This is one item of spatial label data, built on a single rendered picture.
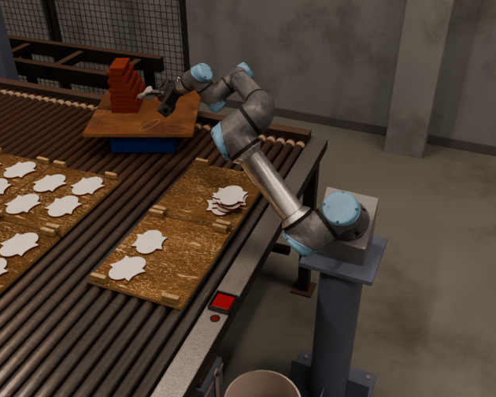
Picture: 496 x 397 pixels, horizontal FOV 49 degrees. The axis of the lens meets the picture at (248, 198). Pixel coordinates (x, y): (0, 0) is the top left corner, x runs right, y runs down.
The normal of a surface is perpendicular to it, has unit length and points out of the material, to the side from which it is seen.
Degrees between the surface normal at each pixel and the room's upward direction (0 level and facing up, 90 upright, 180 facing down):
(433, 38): 90
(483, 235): 0
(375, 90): 90
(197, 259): 0
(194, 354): 0
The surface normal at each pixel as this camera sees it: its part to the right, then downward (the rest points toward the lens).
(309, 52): -0.40, 0.52
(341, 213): -0.18, -0.31
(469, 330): 0.00, -0.83
